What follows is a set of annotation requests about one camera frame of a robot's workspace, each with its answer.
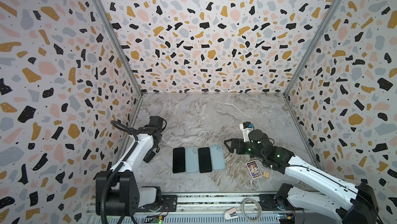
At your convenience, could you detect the pale green phone case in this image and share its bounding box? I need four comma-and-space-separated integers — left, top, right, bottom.
185, 147, 199, 173
210, 144, 226, 171

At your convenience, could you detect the small phone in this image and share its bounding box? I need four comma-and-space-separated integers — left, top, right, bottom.
198, 147, 213, 173

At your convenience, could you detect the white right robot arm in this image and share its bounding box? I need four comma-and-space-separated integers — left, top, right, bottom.
224, 123, 380, 224

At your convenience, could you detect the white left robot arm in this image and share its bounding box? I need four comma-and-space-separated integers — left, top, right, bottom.
95, 116, 167, 224

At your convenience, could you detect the purple playing card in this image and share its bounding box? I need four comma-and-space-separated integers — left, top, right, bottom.
246, 161, 263, 179

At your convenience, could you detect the white pink stapler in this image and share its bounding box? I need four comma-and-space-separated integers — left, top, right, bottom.
224, 207, 239, 220

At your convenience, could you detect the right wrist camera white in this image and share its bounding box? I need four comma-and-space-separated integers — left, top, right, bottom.
239, 122, 254, 142

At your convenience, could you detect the coiled grey cable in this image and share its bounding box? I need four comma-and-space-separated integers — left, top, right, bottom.
241, 197, 263, 223

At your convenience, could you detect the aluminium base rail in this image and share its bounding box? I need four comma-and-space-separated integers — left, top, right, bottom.
108, 192, 336, 224

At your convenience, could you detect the aluminium corner post left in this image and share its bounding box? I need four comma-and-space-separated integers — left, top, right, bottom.
80, 0, 143, 97

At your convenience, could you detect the aluminium corner post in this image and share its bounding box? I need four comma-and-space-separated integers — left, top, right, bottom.
283, 0, 356, 97
80, 0, 143, 97

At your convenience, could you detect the aluminium corner post right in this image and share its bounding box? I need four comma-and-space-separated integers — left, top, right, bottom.
283, 0, 356, 97

